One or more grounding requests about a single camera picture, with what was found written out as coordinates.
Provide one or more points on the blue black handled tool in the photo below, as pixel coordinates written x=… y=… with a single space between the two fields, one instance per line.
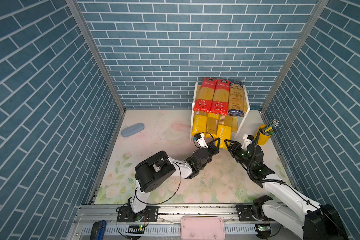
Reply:
x=98 y=230

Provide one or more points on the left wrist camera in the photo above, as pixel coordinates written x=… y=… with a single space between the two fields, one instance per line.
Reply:
x=199 y=140

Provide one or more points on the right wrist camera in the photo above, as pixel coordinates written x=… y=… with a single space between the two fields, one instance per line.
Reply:
x=248 y=139

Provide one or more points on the yellow pasta bag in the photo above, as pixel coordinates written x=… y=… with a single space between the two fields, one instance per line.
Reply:
x=212 y=124

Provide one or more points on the blue MoliPasta spaghetti bag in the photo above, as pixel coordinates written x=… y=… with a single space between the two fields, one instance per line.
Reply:
x=236 y=99

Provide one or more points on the yellow Pastatime bag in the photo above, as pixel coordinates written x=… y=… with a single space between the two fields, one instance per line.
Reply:
x=224 y=129
x=199 y=122

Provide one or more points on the blue glasses case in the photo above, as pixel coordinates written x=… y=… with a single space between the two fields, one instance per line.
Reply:
x=132 y=130

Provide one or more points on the red spaghetti bag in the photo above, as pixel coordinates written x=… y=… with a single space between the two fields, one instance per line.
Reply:
x=205 y=95
x=221 y=98

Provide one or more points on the pens in cup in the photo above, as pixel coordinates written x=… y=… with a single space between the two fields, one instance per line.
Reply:
x=269 y=126

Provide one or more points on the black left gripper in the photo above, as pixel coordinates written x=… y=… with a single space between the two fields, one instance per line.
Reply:
x=214 y=149

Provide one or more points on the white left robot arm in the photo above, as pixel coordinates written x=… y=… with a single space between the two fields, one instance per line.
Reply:
x=155 y=170

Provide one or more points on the yellow pen cup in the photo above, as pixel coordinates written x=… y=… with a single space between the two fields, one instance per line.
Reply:
x=262 y=139

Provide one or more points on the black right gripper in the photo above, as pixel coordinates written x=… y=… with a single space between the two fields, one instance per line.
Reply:
x=234 y=148

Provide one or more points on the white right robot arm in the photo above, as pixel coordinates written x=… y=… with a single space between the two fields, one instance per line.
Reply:
x=306 y=218

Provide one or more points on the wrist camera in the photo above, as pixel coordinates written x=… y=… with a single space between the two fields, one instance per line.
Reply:
x=199 y=140
x=248 y=139

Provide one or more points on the wooden two-tier shelf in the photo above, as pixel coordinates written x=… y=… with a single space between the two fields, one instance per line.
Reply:
x=237 y=121

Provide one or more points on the pink tray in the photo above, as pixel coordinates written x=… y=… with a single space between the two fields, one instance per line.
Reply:
x=202 y=228

